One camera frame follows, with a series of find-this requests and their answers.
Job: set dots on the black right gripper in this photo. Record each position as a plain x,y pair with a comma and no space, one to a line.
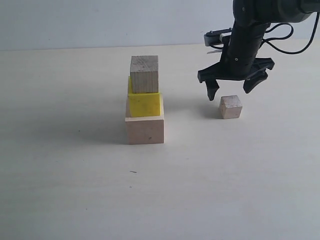
239,60

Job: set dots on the small wooden cube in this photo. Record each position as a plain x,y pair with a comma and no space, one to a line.
230,107

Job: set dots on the medium wooden cube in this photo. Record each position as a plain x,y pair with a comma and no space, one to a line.
144,74

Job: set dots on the yellow cube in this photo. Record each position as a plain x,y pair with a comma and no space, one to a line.
143,104

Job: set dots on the large pale wooden cube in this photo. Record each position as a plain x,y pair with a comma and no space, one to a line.
147,129

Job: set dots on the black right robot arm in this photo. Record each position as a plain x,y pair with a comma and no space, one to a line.
277,12

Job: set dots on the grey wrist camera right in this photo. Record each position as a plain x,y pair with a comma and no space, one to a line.
214,37

